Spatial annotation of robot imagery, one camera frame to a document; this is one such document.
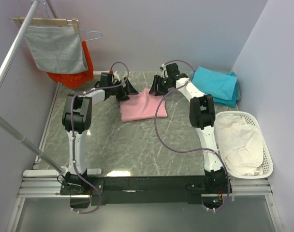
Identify white garment in basket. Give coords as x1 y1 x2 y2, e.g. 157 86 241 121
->
214 113 265 176

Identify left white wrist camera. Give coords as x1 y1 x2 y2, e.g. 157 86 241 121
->
109 70 121 84

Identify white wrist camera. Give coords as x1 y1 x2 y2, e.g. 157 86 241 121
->
109 70 121 84
160 63 168 78

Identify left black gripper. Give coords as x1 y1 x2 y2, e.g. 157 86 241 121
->
109 77 138 102

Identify wooden clip hanger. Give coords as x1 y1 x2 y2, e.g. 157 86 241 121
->
10 16 79 35

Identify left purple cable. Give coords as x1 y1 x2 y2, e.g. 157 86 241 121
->
69 61 130 215

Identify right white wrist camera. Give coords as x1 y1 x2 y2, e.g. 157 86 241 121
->
160 63 168 78

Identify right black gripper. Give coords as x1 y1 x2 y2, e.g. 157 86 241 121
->
148 75 173 97

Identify black base beam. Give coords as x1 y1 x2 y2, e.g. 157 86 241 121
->
60 175 232 205

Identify grey hanging cloth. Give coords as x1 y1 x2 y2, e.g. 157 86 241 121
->
24 26 88 74

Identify blue wire hanger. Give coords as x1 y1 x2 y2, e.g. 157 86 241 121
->
22 0 103 49

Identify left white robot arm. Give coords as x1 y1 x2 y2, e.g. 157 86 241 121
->
62 71 138 194

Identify white laundry basket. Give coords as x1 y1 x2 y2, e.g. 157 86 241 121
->
213 111 275 179

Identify orange hanging garment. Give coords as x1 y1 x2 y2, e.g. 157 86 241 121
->
47 41 94 89

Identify pink t shirt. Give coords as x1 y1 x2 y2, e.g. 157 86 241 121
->
120 88 162 123

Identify folded teal t shirt stack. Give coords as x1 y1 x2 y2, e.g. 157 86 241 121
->
190 67 241 107

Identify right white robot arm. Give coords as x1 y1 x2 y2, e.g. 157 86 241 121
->
149 61 223 172

